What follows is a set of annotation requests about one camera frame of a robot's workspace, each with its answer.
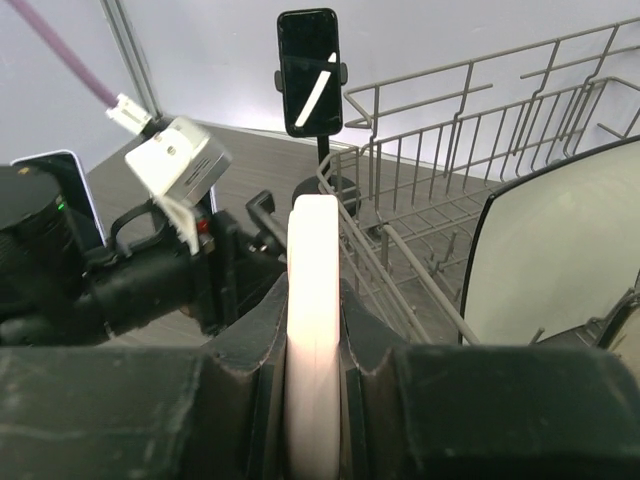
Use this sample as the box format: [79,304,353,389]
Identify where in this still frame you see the black round-base phone stand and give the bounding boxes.
[245,190,287,257]

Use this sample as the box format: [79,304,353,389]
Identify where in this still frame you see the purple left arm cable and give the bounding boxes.
[9,0,154,134]

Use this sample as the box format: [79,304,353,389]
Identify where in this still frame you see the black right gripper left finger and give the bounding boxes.
[1,278,288,479]

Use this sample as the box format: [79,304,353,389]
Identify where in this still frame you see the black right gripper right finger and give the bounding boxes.
[340,282,639,479]

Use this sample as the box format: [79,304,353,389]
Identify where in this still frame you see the black clamp phone stand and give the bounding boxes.
[274,54,361,216]

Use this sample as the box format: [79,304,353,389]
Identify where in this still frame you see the floral square plate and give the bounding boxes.
[595,289,639,351]

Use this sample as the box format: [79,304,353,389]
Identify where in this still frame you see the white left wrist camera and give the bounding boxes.
[125,117,232,256]

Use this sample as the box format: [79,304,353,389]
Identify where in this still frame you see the grey wire dish rack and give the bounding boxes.
[322,18,639,343]

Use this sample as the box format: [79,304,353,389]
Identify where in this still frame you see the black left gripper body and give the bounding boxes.
[74,211,285,340]

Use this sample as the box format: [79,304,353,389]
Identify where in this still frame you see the plain white square plate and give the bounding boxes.
[461,138,639,345]

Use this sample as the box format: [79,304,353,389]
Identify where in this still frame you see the phone with pink case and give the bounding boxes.
[284,195,340,479]

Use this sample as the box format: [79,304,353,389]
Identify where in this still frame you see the black phone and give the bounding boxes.
[276,7,343,138]

